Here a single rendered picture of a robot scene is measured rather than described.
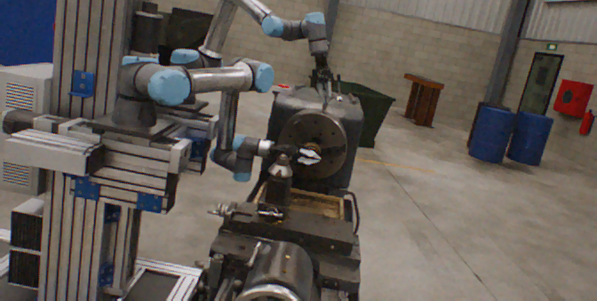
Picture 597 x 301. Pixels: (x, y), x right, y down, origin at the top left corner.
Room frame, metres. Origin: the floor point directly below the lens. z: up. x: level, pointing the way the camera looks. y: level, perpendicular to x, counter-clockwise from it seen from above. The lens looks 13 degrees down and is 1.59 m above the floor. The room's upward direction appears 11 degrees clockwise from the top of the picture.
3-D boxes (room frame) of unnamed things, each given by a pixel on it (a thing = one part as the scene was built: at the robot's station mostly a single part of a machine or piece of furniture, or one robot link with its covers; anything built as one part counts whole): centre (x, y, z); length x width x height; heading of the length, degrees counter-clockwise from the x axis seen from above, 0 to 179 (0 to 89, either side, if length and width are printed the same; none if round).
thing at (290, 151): (1.78, 0.04, 1.08); 0.12 x 0.09 x 0.08; 87
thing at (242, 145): (1.80, 0.20, 1.07); 0.11 x 0.08 x 0.09; 87
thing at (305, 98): (2.41, -0.07, 1.06); 0.59 x 0.48 x 0.39; 177
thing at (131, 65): (1.51, 0.57, 1.33); 0.13 x 0.12 x 0.14; 53
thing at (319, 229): (1.39, -0.03, 0.95); 0.43 x 0.17 x 0.05; 87
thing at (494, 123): (7.75, -3.31, 0.44); 0.59 x 0.59 x 0.88
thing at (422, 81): (10.68, -2.63, 0.50); 1.61 x 0.44 x 1.00; 7
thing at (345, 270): (1.34, -0.04, 0.90); 0.47 x 0.30 x 0.06; 87
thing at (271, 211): (1.42, 0.03, 0.99); 0.20 x 0.10 x 0.05; 177
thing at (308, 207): (1.72, -0.06, 0.89); 0.36 x 0.30 x 0.04; 87
